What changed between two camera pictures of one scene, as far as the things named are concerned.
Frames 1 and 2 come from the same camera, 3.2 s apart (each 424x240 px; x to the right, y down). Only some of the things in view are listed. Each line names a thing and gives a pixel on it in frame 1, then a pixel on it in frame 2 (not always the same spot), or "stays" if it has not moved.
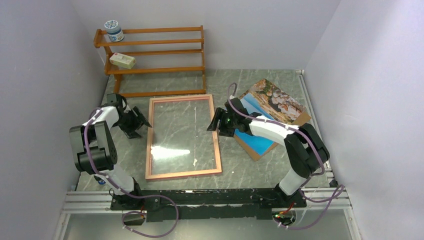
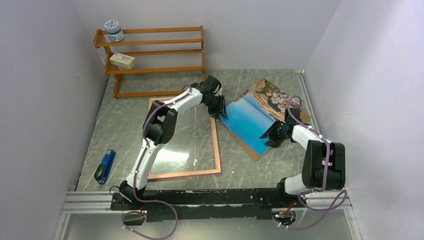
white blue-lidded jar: [114, 31] stays
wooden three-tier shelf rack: [161, 50] stays
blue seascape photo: [266, 100] stays
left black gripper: [139, 121] to [223, 113]
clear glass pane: [181, 142] stays
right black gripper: [220, 114] to [271, 131]
